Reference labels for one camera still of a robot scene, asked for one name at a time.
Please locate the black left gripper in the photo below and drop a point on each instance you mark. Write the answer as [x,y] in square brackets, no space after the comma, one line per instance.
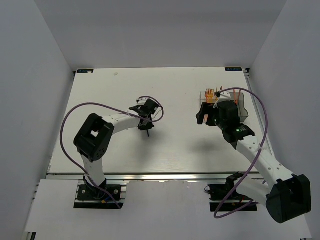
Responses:
[148,127]

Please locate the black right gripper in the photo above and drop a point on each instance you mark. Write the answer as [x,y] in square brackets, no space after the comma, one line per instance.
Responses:
[206,109]

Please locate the yellow plastic fork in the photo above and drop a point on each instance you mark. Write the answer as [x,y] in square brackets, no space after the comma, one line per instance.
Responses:
[214,97]

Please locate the red-orange plastic fork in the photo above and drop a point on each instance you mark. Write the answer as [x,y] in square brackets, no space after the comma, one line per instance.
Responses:
[208,95]

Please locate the red-orange plastic chopstick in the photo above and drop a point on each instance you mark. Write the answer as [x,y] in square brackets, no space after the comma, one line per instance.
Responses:
[235,97]
[238,97]

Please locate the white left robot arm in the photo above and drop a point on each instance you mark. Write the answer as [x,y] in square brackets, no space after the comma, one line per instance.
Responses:
[139,141]

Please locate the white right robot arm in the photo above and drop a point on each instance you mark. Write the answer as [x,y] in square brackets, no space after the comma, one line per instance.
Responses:
[285,194]

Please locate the clear plastic container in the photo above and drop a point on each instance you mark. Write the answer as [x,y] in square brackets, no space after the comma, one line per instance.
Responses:
[202,97]

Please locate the grey translucent plastic container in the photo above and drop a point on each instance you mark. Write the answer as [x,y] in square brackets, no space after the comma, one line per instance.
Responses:
[242,111]

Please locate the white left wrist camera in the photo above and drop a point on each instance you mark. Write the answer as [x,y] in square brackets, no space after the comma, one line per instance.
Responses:
[141,101]

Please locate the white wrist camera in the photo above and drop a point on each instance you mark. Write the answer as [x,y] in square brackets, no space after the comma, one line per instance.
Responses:
[141,101]
[222,96]

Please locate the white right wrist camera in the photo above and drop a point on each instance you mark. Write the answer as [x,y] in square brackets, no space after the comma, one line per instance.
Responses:
[222,96]

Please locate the aluminium table front rail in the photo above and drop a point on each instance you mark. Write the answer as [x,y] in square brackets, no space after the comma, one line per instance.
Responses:
[146,176]

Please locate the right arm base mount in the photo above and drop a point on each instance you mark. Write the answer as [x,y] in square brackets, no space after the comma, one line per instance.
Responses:
[217,192]

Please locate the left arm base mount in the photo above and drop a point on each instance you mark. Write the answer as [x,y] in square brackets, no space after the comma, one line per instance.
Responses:
[87,198]

